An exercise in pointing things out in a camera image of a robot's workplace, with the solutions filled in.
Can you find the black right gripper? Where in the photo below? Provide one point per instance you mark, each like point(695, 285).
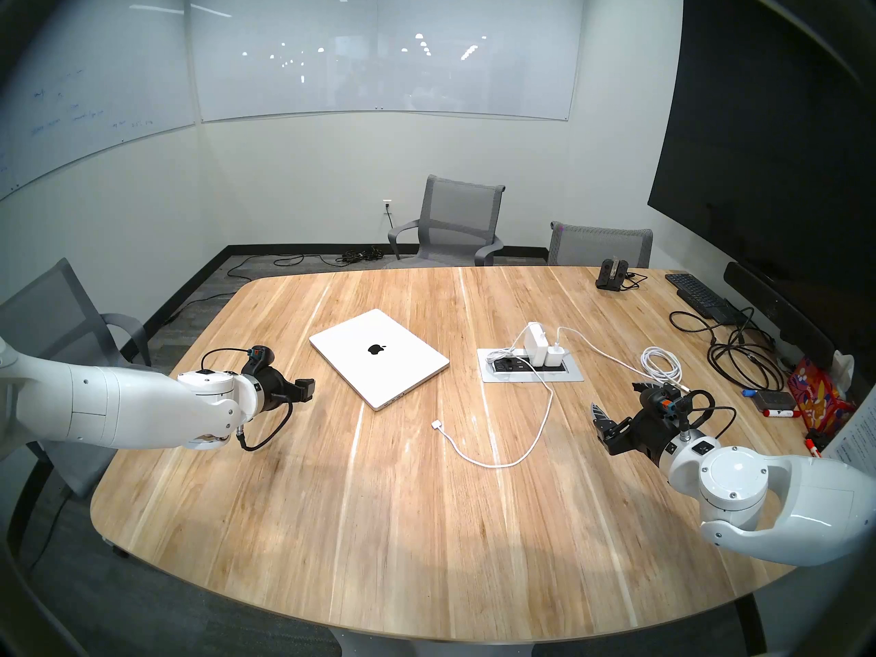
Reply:
point(643, 435)

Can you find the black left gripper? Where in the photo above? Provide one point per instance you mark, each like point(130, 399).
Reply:
point(277, 394)

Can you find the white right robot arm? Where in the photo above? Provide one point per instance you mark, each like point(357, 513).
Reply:
point(807, 505)

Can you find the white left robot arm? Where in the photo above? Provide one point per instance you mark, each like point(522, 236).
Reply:
point(102, 409)

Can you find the silver MacBook laptop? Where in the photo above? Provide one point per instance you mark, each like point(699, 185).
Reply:
point(376, 365)

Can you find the black controller charging dock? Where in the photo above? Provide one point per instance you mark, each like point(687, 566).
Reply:
point(611, 276)

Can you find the small white power adapter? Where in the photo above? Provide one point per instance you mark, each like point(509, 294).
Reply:
point(555, 355)

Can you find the large white power adapter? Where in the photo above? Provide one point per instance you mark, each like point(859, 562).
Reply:
point(536, 344)

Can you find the black keyboard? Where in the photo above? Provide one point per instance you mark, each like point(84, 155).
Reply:
point(698, 296)

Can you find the silver table outlet box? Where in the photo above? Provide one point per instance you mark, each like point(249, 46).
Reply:
point(484, 375)

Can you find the grey whiteboard eraser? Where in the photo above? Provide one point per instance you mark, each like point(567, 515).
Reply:
point(777, 400)

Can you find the red white marker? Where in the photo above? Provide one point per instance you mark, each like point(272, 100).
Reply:
point(780, 413)
point(812, 445)

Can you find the grey mesh chair without armrests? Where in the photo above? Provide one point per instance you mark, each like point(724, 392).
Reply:
point(602, 248)

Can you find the black video bar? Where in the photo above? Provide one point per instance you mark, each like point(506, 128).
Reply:
point(780, 313)

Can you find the colourful tissue box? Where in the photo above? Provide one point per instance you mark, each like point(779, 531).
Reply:
point(818, 397)

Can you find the white printed paper sheet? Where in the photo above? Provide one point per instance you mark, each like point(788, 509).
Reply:
point(857, 443)

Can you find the grey mesh chair with armrests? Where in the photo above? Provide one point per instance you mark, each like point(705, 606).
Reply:
point(458, 211)

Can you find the dark grey office chair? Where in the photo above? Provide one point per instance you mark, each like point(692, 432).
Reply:
point(48, 313)

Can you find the large black TV screen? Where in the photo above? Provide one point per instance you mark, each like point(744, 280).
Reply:
point(766, 149)

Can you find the large clean glass whiteboard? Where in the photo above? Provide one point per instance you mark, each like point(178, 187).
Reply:
point(383, 46)

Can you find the glass whiteboard with blue writing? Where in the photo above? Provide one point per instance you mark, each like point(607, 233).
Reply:
point(89, 67)

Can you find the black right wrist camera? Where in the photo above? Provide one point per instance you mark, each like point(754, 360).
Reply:
point(671, 406)

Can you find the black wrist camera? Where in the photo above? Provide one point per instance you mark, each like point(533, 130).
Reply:
point(671, 406)
point(259, 361)

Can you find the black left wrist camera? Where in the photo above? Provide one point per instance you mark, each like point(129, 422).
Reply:
point(259, 361)

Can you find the white table pedestal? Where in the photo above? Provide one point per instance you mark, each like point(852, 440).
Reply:
point(410, 649)

